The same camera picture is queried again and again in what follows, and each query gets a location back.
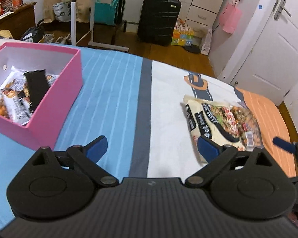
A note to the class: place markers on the black snack bar wrapper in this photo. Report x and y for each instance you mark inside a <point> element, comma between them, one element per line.
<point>37,86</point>

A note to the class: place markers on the colourful gift bag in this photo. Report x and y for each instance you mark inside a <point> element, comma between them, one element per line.
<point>182,34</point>

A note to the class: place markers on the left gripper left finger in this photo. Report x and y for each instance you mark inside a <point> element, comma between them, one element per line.
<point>86,158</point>

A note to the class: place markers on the sneakers on floor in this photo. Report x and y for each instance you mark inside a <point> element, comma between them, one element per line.
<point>64,40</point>

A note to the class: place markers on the silver door handle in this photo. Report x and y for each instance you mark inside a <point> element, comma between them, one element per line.
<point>280,9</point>

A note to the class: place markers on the teal tote bag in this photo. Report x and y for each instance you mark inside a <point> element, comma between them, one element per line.
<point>105,13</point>

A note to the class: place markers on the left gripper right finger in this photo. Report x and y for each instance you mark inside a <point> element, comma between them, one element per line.
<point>218,157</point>

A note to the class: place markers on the black suitcase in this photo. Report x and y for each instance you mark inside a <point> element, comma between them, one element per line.
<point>157,21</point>

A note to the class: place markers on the white wardrobe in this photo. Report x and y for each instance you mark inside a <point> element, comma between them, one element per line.
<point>188,0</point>

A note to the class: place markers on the white door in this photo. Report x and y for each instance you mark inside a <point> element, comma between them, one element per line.
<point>271,68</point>

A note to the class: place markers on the clear bag of coated nuts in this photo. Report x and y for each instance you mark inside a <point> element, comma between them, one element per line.
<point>248,128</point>

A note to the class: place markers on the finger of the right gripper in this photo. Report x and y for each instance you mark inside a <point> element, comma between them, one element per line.
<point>285,145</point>

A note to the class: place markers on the wooden nightstand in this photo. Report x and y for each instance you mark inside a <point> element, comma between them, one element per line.
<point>19,21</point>

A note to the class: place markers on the white noodle snack bag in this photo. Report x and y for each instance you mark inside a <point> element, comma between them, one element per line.
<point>213,120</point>

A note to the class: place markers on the pink storage box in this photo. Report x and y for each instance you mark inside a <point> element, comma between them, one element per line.
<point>63,71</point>

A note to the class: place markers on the pink hanging bag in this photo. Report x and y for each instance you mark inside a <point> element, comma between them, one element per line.
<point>229,18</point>

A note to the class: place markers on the brown paper bag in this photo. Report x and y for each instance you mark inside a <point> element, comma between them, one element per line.
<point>48,11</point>

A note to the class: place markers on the small white snack packet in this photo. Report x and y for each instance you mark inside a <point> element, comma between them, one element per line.
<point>16,79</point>

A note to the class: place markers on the white paper bag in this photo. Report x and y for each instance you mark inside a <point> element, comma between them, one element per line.
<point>205,45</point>

